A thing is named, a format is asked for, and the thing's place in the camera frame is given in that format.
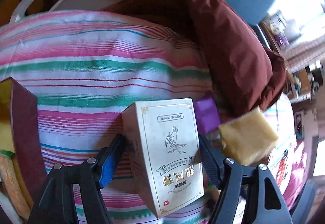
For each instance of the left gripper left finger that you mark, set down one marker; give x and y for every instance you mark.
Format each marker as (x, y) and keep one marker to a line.
(108, 160)

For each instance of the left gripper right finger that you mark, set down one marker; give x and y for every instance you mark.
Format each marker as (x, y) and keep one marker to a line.
(212, 161)

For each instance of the white hand cream box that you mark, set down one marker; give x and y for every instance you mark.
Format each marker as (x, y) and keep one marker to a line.
(164, 153)

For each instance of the yellow sponge near jacket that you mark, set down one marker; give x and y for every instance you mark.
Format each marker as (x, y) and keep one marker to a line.
(249, 138)

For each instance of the purple packet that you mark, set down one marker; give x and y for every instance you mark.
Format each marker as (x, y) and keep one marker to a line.
(207, 115)

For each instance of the gold tin storage box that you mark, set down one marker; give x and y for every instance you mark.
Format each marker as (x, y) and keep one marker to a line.
(22, 167)

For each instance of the dark red jacket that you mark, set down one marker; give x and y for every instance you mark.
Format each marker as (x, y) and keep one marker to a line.
(247, 74)

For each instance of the striped tablecloth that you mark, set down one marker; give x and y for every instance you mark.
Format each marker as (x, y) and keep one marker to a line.
(86, 68)

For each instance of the purple box on side table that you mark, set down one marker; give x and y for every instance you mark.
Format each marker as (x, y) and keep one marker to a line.
(282, 40)

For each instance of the wooden side table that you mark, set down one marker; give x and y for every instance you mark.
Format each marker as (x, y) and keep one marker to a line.
(274, 30)

